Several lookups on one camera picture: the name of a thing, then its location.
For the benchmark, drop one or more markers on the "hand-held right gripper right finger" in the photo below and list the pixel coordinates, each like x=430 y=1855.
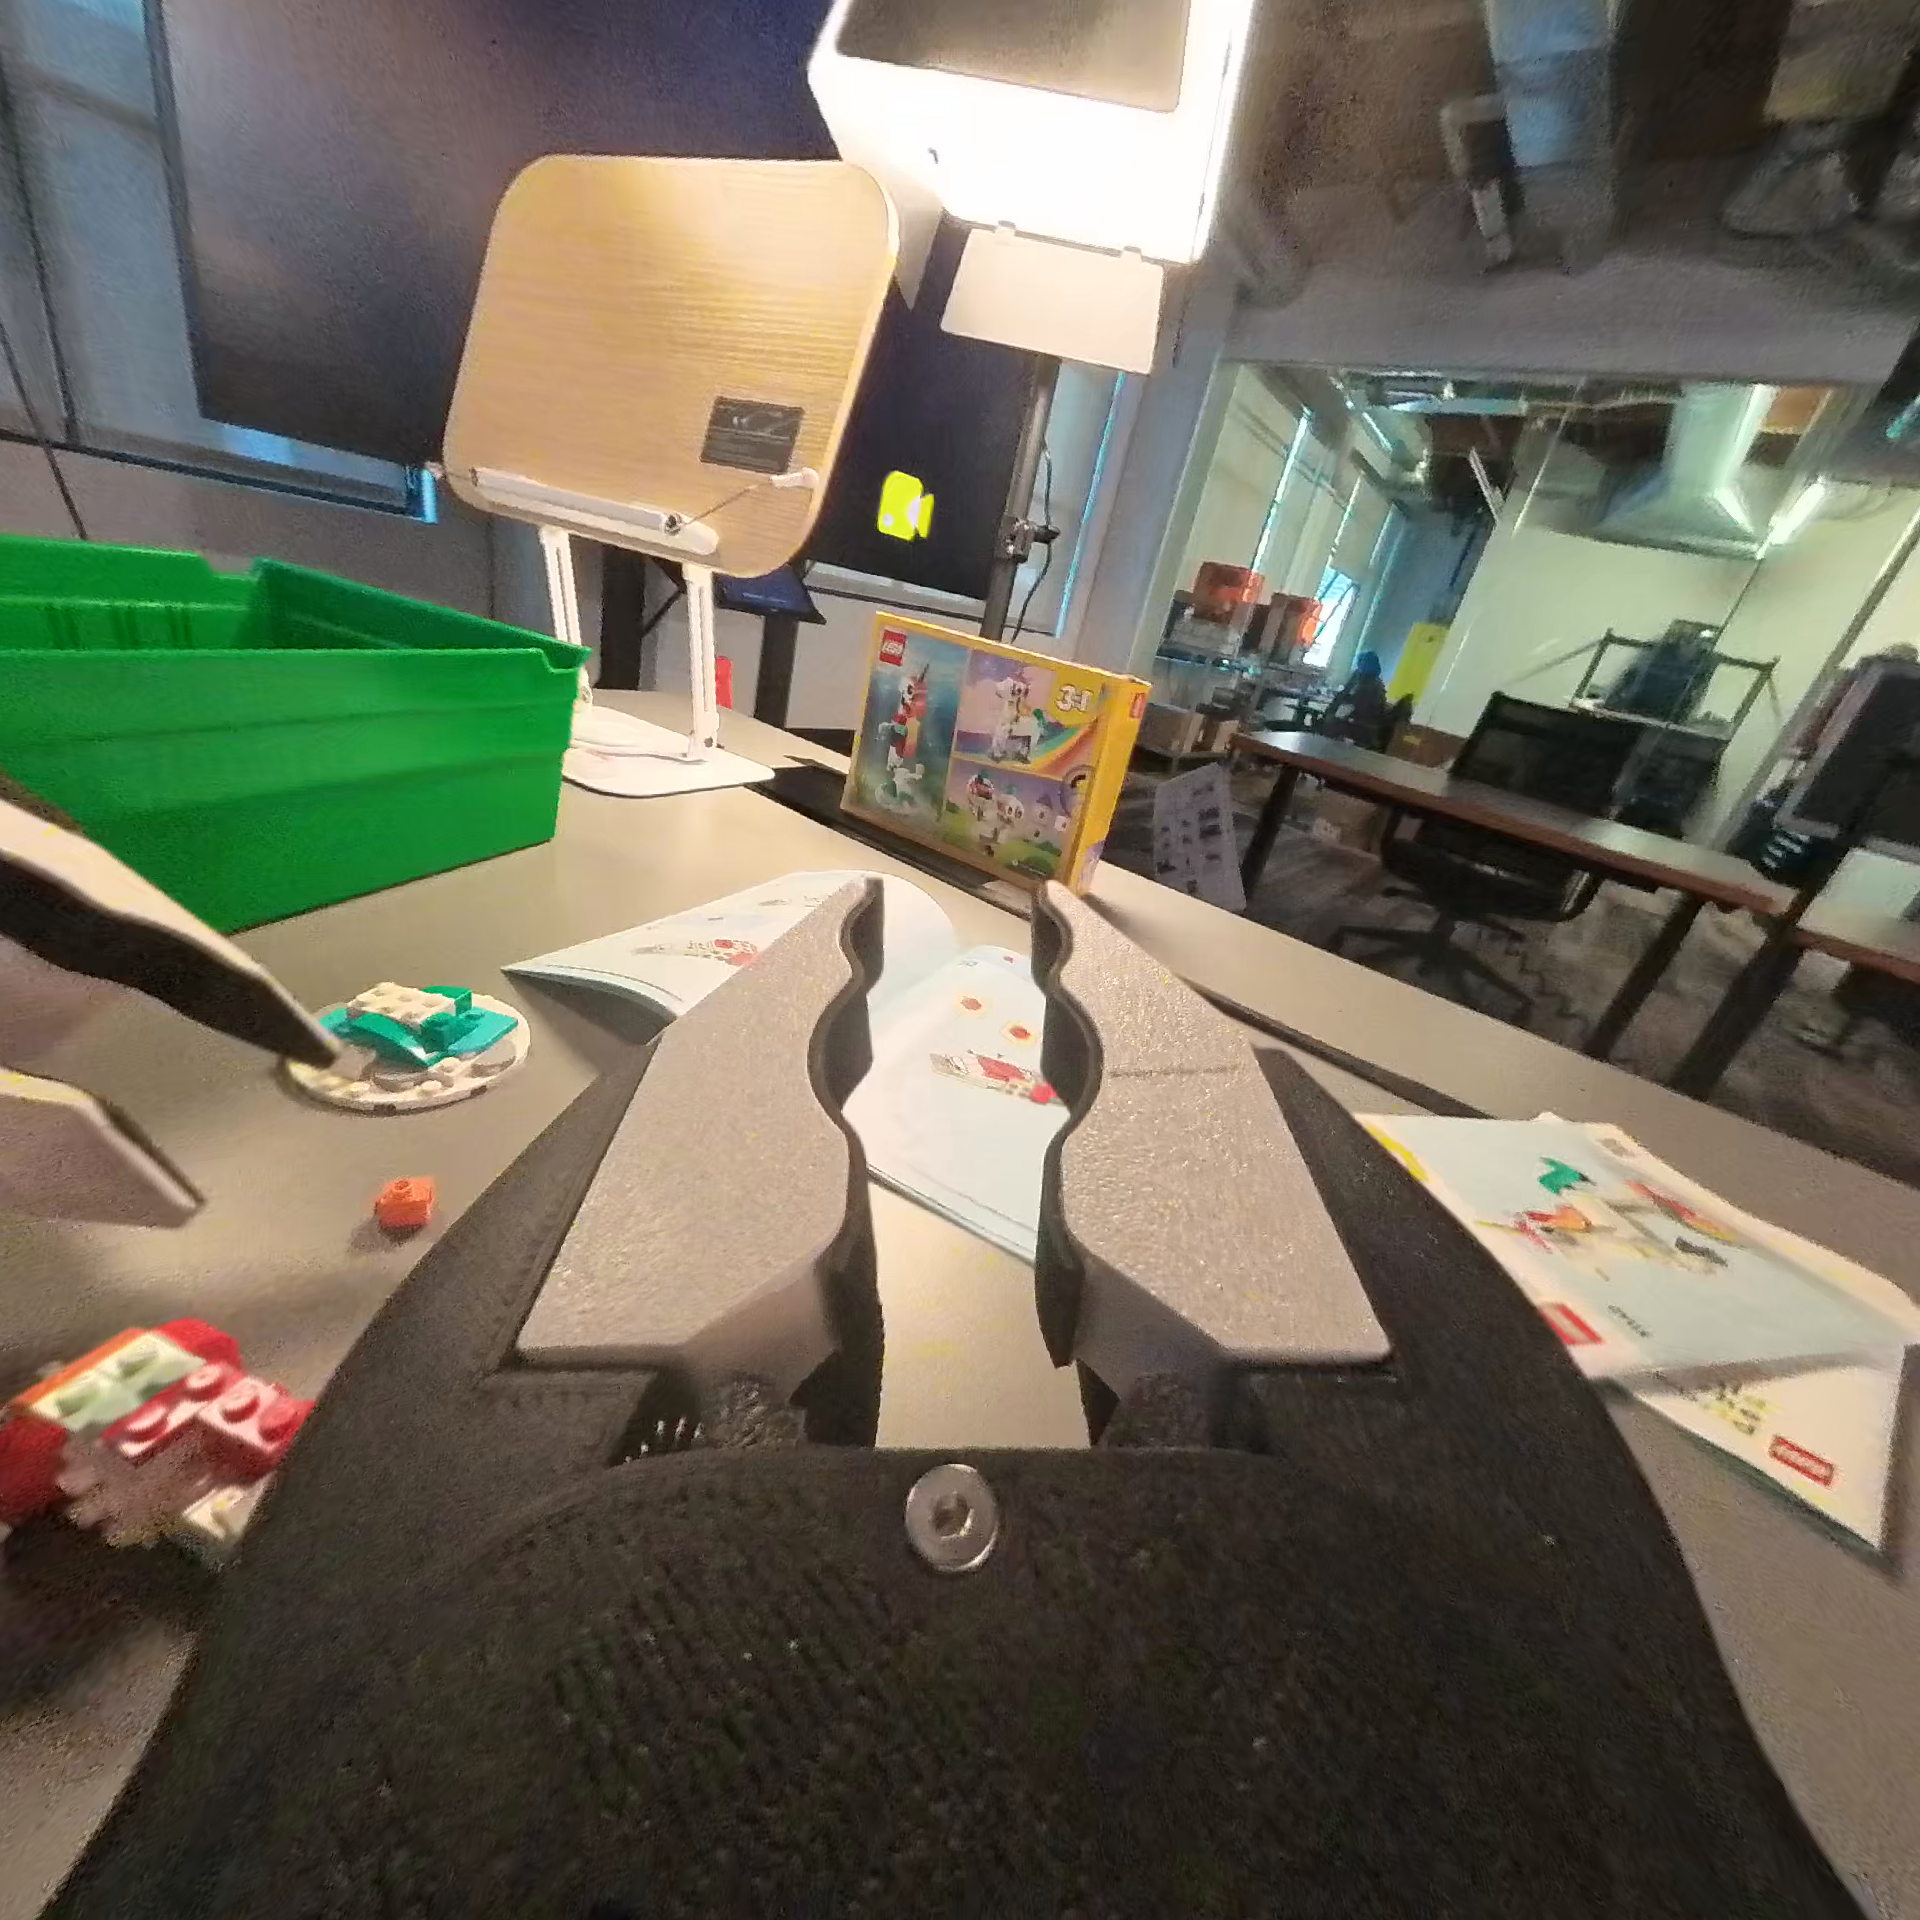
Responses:
x=1231 y=1215

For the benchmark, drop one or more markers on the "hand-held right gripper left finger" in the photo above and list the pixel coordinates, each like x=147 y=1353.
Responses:
x=691 y=1201

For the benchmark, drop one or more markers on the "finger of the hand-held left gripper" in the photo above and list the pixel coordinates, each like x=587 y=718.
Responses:
x=91 y=900
x=77 y=1147

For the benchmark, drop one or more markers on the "green plastic bins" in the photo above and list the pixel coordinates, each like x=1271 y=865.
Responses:
x=301 y=751

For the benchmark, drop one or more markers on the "small orange lego brick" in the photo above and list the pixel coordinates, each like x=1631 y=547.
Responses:
x=406 y=1206

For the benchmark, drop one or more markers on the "white red green lego model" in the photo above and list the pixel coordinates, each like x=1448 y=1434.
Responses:
x=166 y=1425

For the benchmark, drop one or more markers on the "round white and teal lego base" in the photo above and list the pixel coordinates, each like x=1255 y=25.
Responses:
x=436 y=1049

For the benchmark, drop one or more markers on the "colourful yellow lego box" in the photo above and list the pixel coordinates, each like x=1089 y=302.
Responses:
x=990 y=751

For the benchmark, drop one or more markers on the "open light blue instruction booklet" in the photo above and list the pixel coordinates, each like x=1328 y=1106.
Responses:
x=961 y=1095

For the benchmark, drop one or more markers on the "white printed sheet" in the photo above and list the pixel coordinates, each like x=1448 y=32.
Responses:
x=1201 y=832

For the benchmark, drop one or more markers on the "long wooden desk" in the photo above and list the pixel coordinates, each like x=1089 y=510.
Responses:
x=1575 y=839

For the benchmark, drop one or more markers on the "black office chair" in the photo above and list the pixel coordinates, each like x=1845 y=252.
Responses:
x=1529 y=795

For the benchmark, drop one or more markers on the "large dark screen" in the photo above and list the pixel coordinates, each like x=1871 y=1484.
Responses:
x=331 y=225

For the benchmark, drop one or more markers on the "black light stand pole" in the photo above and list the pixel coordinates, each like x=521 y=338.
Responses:
x=1021 y=495

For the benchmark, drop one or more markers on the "black monitor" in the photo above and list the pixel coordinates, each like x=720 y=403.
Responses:
x=1861 y=764

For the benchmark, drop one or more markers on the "wooden book stand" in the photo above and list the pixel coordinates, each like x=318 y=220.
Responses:
x=676 y=329

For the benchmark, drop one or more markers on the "bright white light panel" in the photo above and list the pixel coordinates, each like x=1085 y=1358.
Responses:
x=1080 y=166

